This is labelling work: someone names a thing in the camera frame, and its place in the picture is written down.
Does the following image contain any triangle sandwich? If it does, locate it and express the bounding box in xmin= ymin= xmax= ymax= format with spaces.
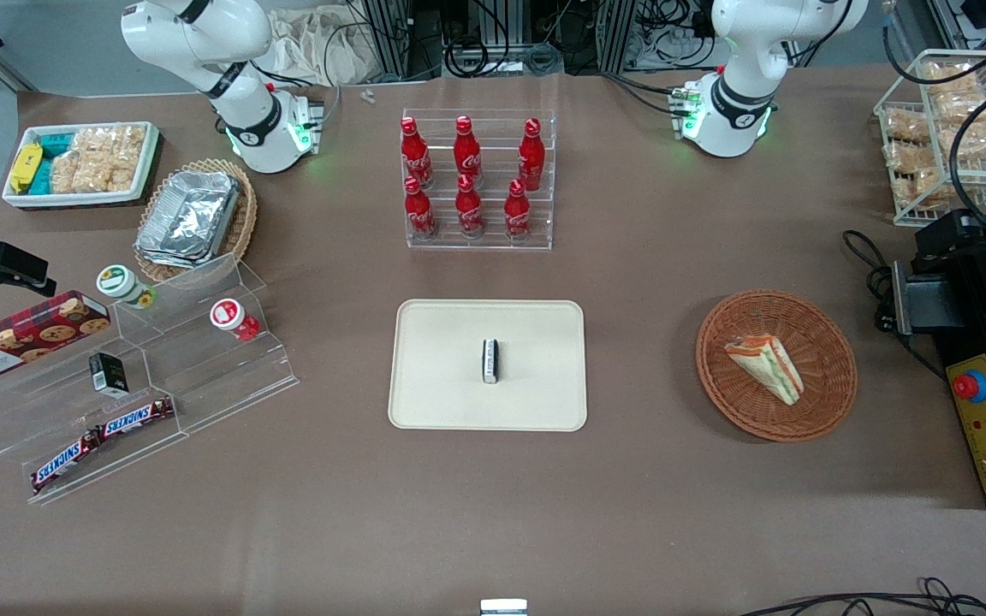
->
xmin=724 ymin=335 xmax=805 ymax=407

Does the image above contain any beige plastic tray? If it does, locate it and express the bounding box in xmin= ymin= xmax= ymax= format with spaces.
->
xmin=388 ymin=299 xmax=588 ymax=432

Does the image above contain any light oval wicker basket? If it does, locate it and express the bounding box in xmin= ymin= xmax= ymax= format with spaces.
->
xmin=133 ymin=158 xmax=258 ymax=285

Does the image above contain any brown wicker basket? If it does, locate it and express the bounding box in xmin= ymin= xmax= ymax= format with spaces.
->
xmin=696 ymin=290 xmax=858 ymax=443

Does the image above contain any clear acrylic bottle rack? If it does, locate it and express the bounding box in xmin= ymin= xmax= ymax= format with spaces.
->
xmin=401 ymin=108 xmax=557 ymax=252

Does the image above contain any red cola bottle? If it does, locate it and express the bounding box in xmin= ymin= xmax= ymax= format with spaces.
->
xmin=400 ymin=116 xmax=434 ymax=190
xmin=518 ymin=118 xmax=546 ymax=193
xmin=455 ymin=174 xmax=486 ymax=240
xmin=504 ymin=179 xmax=532 ymax=242
xmin=403 ymin=176 xmax=438 ymax=241
xmin=454 ymin=115 xmax=484 ymax=186

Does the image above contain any red lid yogurt cup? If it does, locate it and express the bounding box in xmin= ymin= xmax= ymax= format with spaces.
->
xmin=210 ymin=299 xmax=262 ymax=343

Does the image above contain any clear acrylic stepped shelf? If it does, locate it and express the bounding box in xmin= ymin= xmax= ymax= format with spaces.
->
xmin=0 ymin=252 xmax=300 ymax=506

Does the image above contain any aluminium foil container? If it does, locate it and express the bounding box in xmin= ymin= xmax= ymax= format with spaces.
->
xmin=134 ymin=170 xmax=242 ymax=270

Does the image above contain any beige cloth bag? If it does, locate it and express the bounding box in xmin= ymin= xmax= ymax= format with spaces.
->
xmin=264 ymin=7 xmax=384 ymax=87

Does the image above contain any Snickers chocolate bar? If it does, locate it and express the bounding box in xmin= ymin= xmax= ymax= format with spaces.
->
xmin=29 ymin=430 xmax=105 ymax=496
xmin=98 ymin=397 xmax=176 ymax=440

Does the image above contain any green lid yogurt cup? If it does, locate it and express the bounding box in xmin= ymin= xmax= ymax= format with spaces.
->
xmin=97 ymin=264 xmax=157 ymax=311

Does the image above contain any small black box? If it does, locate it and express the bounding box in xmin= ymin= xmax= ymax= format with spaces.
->
xmin=88 ymin=352 xmax=131 ymax=400

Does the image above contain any rice cracker bag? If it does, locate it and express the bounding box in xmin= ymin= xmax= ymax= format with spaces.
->
xmin=49 ymin=125 xmax=148 ymax=195

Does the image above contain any white rectangular snack bin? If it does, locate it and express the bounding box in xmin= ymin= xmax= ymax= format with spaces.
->
xmin=2 ymin=121 xmax=161 ymax=210

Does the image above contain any clear bag of crackers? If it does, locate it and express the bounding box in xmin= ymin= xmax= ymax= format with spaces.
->
xmin=921 ymin=60 xmax=983 ymax=97
xmin=934 ymin=90 xmax=986 ymax=162
xmin=887 ymin=143 xmax=949 ymax=212
xmin=882 ymin=107 xmax=932 ymax=145

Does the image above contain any teal snack packet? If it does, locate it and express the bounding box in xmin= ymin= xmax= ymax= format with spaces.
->
xmin=31 ymin=133 xmax=76 ymax=197

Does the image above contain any red Walkers cookie box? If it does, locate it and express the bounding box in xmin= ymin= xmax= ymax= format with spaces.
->
xmin=0 ymin=290 xmax=112 ymax=386

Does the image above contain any black yellow control box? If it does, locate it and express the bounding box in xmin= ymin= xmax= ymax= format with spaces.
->
xmin=890 ymin=171 xmax=986 ymax=511

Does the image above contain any yellow snack packet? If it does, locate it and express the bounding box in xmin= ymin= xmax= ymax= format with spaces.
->
xmin=9 ymin=143 xmax=44 ymax=195

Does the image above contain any black cable coil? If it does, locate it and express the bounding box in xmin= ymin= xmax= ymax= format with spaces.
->
xmin=443 ymin=33 xmax=491 ymax=80

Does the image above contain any black arm base cable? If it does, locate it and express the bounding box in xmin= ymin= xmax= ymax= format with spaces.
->
xmin=602 ymin=70 xmax=686 ymax=117

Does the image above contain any aluminium frame post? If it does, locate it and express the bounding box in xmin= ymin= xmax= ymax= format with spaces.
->
xmin=359 ymin=0 xmax=444 ymax=83
xmin=597 ymin=0 xmax=638 ymax=74

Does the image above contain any black machine power cable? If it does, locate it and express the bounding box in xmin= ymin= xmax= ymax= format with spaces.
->
xmin=841 ymin=229 xmax=949 ymax=382

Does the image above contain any white wire rack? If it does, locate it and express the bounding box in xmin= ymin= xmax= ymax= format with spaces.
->
xmin=874 ymin=49 xmax=986 ymax=228

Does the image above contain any black camera clamp mount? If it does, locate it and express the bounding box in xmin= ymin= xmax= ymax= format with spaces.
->
xmin=0 ymin=213 xmax=58 ymax=304

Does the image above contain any black cable along table edge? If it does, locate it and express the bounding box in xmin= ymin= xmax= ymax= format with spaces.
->
xmin=737 ymin=577 xmax=986 ymax=616

